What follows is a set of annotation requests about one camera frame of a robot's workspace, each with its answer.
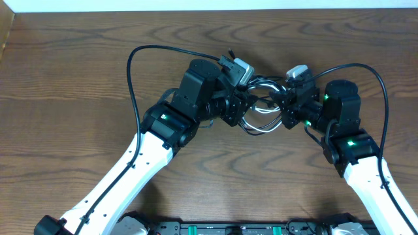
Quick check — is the white cable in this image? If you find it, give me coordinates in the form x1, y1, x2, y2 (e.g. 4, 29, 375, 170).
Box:
246, 83, 285, 134

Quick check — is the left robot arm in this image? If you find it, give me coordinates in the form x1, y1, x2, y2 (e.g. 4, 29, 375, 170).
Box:
34, 56, 255, 235

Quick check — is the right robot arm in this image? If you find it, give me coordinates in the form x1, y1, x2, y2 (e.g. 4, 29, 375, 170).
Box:
270, 79, 417, 234

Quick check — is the cardboard panel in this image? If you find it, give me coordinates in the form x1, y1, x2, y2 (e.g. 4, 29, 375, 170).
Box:
0, 0, 15, 58

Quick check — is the right camera black cable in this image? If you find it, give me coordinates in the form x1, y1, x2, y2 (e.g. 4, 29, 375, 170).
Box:
303, 63, 418, 234

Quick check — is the camera black cable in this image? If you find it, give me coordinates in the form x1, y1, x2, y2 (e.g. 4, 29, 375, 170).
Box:
73, 44, 226, 235
303, 63, 418, 234

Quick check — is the left camera black cable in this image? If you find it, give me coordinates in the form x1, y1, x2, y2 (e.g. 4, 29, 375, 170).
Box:
73, 44, 226, 235

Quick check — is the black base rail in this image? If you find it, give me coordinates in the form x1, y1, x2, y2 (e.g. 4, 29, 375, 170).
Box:
114, 211, 386, 235

